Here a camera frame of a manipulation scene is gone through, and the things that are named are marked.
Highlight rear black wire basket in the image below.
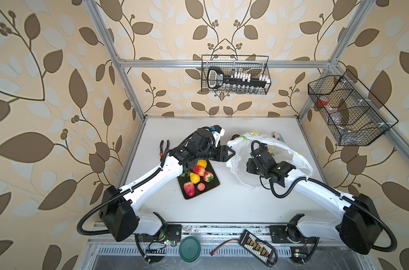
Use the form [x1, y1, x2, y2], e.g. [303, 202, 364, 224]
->
[201, 54, 272, 95]

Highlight small red strawberry with stem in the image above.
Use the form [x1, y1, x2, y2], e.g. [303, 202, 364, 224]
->
[202, 171, 214, 182]

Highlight side black wire basket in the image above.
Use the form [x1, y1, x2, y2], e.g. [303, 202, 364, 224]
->
[308, 70, 399, 146]

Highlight aluminium frame post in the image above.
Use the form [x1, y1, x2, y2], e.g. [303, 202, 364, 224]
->
[84, 1, 146, 122]

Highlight large red fake strawberry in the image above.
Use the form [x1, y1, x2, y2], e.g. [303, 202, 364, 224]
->
[183, 182, 195, 197]

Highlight green round lid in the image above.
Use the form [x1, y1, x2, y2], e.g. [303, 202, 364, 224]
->
[179, 236, 201, 263]

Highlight yellow lemon with leafy branch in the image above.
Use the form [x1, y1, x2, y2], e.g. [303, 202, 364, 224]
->
[181, 171, 201, 185]

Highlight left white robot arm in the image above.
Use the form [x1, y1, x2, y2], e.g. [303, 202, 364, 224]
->
[76, 125, 236, 242]

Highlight black charger board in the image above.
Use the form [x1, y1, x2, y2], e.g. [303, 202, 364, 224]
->
[210, 229, 279, 267]

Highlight orange handled pliers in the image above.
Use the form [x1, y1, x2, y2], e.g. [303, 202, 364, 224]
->
[160, 139, 170, 158]

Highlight white plastic bag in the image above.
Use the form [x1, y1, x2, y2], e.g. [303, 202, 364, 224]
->
[227, 131, 314, 188]

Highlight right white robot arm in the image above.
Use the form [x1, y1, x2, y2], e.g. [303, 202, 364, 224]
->
[247, 140, 398, 255]

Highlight small pink fake cherry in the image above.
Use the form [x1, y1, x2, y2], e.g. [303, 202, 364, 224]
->
[197, 183, 206, 191]

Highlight red capped clear bottle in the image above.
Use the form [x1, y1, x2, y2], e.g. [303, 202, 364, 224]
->
[317, 96, 332, 111]

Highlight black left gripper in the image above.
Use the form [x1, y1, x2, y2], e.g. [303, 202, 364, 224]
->
[196, 142, 237, 162]

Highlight black square tray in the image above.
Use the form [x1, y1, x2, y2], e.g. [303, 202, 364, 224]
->
[177, 160, 220, 200]

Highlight black tool in basket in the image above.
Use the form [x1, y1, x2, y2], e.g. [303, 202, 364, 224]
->
[205, 66, 271, 90]

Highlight red yellow fake mango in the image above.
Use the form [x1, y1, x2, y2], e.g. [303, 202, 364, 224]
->
[193, 165, 206, 177]

